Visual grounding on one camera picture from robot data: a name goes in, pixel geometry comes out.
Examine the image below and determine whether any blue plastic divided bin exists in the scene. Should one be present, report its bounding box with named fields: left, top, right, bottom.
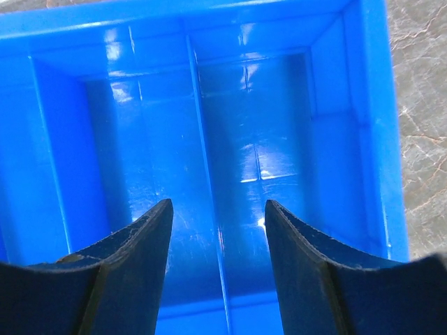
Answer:
left=1, top=1, right=409, bottom=334

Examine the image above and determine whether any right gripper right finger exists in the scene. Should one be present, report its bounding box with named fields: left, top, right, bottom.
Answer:
left=265, top=200, right=446, bottom=334

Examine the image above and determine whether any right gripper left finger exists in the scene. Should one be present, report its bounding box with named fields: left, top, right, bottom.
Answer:
left=1, top=199, right=173, bottom=334

